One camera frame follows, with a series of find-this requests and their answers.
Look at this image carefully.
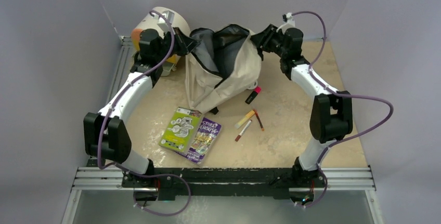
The black pink highlighter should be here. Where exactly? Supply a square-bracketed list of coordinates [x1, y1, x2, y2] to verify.
[245, 86, 261, 104]

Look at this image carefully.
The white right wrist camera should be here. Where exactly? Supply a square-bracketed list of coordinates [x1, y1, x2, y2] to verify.
[276, 12, 296, 32]

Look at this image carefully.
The green paperback book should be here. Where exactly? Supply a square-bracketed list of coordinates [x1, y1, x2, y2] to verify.
[158, 107, 203, 154]

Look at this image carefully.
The white brown marker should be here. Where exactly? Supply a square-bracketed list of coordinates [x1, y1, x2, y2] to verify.
[235, 120, 252, 142]

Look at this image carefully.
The purple paperback book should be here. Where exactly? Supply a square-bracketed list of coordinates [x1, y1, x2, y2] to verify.
[176, 117, 222, 165]

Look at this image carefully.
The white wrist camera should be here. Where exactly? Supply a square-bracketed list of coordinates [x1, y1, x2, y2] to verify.
[276, 12, 296, 32]
[157, 10, 175, 32]

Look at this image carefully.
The round drawer cabinet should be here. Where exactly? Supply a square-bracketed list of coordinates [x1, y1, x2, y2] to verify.
[131, 6, 190, 76]

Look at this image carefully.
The thin red pen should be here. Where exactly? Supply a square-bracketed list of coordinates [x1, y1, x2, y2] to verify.
[253, 108, 265, 131]

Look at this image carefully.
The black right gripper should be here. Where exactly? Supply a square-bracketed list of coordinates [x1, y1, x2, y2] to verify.
[249, 24, 287, 58]

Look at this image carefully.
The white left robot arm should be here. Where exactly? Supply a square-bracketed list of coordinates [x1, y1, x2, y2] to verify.
[83, 27, 199, 187]

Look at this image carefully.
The yellow orange highlighter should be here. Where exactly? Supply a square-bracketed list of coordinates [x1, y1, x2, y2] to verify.
[235, 110, 255, 129]

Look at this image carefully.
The beige canvas backpack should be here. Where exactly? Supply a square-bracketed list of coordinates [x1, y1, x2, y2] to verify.
[185, 24, 263, 113]

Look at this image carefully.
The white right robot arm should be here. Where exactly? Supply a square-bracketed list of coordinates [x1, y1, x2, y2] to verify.
[251, 24, 353, 186]

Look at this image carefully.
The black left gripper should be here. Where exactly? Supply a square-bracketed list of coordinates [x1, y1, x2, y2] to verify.
[154, 28, 199, 63]

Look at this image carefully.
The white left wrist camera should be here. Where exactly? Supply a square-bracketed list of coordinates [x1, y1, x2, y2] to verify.
[157, 10, 175, 32]

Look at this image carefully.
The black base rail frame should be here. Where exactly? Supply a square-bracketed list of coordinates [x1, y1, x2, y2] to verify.
[73, 167, 376, 204]

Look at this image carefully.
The aluminium side rail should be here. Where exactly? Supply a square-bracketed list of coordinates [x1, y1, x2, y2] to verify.
[90, 35, 133, 120]

